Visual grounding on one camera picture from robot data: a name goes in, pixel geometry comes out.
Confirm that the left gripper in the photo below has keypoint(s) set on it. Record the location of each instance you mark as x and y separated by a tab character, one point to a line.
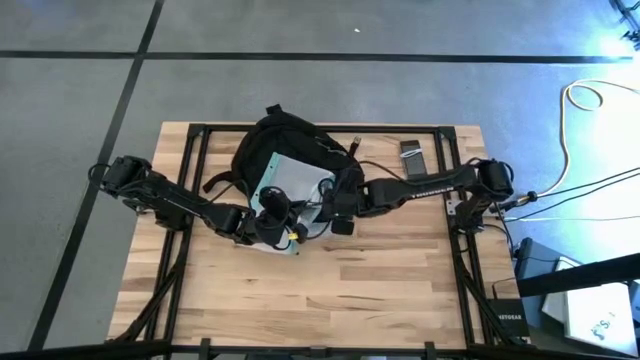
270	225

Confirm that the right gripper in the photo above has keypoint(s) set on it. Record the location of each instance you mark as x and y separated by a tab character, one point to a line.
347	200

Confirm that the black backpack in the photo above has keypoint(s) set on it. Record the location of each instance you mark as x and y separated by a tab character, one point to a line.
290	135

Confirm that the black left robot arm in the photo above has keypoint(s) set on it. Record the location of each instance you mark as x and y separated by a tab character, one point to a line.
170	200

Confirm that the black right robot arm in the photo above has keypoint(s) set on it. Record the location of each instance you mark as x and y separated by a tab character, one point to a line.
425	190

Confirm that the grey blue box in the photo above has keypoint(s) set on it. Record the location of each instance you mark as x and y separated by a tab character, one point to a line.
530	255

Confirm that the black metal bar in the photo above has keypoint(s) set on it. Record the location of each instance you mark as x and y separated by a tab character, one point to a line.
580	277

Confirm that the white box with blue logo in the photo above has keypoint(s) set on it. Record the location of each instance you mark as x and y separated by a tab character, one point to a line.
595	320

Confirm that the black floor stand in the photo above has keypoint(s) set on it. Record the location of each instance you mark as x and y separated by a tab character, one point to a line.
631	35

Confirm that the black metal table frame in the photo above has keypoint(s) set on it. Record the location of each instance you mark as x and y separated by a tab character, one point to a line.
400	129

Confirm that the black Netgear network switch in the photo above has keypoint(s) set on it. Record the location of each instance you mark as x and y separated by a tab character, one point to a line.
507	317

